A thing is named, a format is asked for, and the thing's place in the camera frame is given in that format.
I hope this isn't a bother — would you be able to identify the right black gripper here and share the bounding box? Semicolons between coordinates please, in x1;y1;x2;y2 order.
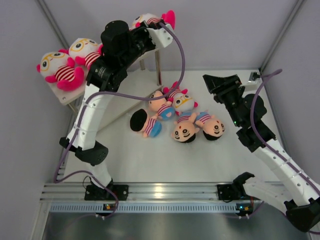
203;75;245;128

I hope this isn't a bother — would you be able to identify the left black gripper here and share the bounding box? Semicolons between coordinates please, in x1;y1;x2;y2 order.
118;21;156;69

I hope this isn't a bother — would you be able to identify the panda plush with glasses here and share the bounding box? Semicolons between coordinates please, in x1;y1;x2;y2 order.
162;81;199;116
68;38;103;70
129;10;176;30
36;51;85;92

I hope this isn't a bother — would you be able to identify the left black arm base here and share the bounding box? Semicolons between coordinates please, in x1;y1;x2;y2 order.
84;183;130;201

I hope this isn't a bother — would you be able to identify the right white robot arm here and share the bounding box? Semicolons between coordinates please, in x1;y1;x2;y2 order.
203;70;320;233

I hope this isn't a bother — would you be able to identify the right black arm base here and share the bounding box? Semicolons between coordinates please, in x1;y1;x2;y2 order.
217;183;258;202

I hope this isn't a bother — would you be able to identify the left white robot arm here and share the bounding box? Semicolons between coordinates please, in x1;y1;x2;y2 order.
59;20;172;200

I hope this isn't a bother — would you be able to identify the boy plush near shelf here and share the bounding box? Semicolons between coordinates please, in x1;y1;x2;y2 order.
148;97;175;121

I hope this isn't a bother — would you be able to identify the white two-tier shelf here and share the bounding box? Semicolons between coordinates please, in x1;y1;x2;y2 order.
47;48;163;139

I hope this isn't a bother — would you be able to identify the boy plush face up right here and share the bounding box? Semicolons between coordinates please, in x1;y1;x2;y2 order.
195;111;226;141

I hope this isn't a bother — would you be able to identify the boy plush face up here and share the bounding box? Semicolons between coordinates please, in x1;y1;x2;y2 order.
171;112;200;144
195;111;226;141

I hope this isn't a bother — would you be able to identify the boy plush face up centre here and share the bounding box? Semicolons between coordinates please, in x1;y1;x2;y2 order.
171;112;200;144

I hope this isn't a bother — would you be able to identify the boy plush showing black hair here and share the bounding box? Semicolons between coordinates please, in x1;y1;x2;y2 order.
129;108;162;138

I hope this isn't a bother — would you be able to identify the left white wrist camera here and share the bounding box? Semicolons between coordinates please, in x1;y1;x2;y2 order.
147;27;173;49

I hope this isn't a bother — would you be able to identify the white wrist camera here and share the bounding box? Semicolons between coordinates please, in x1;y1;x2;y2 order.
243;71;261;86
147;27;173;49

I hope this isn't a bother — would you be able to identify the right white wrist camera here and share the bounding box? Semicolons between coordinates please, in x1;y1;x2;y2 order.
243;71;261;86

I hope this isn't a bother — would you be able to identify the aluminium mounting rail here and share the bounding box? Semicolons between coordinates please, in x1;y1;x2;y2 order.
39;181;313;202

